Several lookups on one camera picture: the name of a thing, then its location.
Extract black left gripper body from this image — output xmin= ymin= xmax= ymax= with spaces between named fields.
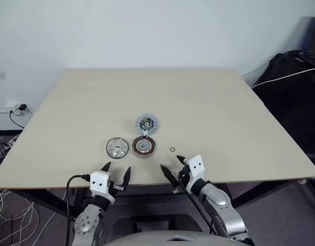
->
xmin=108 ymin=179 xmax=126 ymax=195

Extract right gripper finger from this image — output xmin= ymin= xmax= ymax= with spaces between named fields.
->
xmin=175 ymin=154 xmax=188 ymax=167
xmin=160 ymin=164 xmax=181 ymax=192

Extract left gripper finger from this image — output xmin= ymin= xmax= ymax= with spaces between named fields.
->
xmin=121 ymin=166 xmax=132 ymax=192
xmin=100 ymin=161 xmax=112 ymax=174

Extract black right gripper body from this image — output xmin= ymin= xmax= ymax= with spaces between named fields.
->
xmin=176 ymin=166 xmax=193 ymax=187

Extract silver spoked rotor disc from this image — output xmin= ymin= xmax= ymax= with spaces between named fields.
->
xmin=105 ymin=137 xmax=129 ymax=159

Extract grey motor stator housing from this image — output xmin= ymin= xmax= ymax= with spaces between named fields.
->
xmin=132 ymin=136 xmax=158 ymax=158

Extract motor cover with circuit board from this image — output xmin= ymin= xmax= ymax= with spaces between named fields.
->
xmin=135 ymin=112 xmax=161 ymax=136

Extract grey robot torso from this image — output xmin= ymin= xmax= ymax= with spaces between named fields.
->
xmin=106 ymin=225 xmax=240 ymax=246

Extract black bag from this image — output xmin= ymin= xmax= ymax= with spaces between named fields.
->
xmin=251 ymin=50 xmax=315 ymax=154

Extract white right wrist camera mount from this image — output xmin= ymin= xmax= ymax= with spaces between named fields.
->
xmin=183 ymin=155 xmax=207 ymax=196

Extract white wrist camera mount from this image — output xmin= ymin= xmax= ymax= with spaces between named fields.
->
xmin=183 ymin=155 xmax=207 ymax=196
xmin=89 ymin=171 xmax=116 ymax=204

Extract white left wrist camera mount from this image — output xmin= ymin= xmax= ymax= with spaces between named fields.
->
xmin=89 ymin=171 xmax=116 ymax=204

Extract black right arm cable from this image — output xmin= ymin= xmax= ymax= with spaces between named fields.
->
xmin=176 ymin=176 xmax=225 ymax=235

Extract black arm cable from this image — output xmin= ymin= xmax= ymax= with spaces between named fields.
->
xmin=65 ymin=174 xmax=92 ymax=246
xmin=176 ymin=176 xmax=225 ymax=235

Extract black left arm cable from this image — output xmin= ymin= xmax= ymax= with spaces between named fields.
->
xmin=65 ymin=174 xmax=92 ymax=246

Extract black metal table frame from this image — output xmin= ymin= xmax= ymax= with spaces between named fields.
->
xmin=0 ymin=176 xmax=315 ymax=221

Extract white floor cable tangle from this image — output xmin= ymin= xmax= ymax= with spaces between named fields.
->
xmin=0 ymin=134 xmax=58 ymax=231

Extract white wall socket strip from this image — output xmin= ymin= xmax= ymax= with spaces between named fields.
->
xmin=5 ymin=101 xmax=34 ymax=116

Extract black adapter cable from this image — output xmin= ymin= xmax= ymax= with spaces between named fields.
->
xmin=9 ymin=109 xmax=25 ymax=129

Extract white cable over bag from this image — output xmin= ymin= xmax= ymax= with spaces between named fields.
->
xmin=251 ymin=67 xmax=315 ymax=89

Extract black cable loops on bag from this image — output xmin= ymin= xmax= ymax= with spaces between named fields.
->
xmin=282 ymin=49 xmax=312 ymax=61

